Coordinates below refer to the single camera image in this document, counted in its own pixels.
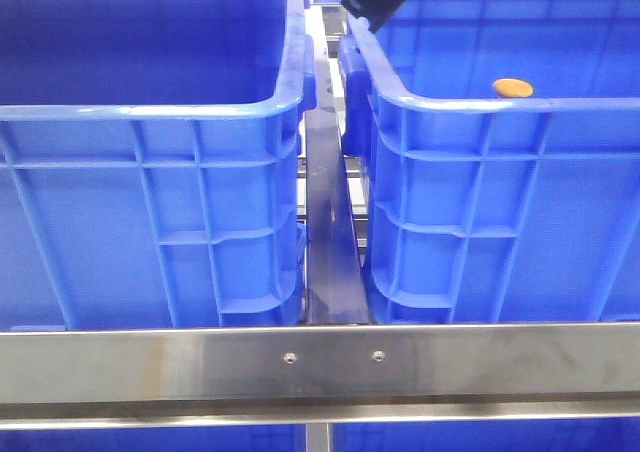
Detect yellow push button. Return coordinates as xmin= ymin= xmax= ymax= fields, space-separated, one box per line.
xmin=492 ymin=77 xmax=535 ymax=99

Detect blue crate front right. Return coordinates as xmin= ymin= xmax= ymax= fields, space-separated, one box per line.
xmin=340 ymin=0 xmax=639 ymax=324

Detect blue crate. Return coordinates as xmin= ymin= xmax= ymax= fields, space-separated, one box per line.
xmin=340 ymin=0 xmax=639 ymax=324
xmin=1 ymin=0 xmax=315 ymax=331

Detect blue crate front left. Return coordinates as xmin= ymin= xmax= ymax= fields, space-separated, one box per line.
xmin=1 ymin=0 xmax=315 ymax=331

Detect steel rack centre divider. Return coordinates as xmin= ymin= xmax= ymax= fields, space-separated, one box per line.
xmin=305 ymin=56 xmax=370 ymax=325

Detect blue crate lower shelf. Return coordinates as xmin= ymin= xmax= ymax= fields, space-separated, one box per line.
xmin=1 ymin=418 xmax=639 ymax=451

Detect steel rack front rail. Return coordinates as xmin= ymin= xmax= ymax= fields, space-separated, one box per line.
xmin=1 ymin=322 xmax=639 ymax=430

